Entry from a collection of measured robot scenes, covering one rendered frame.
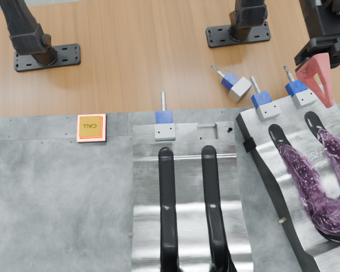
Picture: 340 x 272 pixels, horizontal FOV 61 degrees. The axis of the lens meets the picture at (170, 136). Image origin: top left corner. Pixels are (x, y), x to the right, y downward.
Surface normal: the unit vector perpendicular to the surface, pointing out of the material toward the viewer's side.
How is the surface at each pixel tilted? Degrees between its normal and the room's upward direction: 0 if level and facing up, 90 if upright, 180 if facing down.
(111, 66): 0
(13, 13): 60
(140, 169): 3
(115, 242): 0
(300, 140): 22
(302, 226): 9
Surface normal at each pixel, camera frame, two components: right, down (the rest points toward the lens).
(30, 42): 0.12, 0.70
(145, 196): 0.00, -0.24
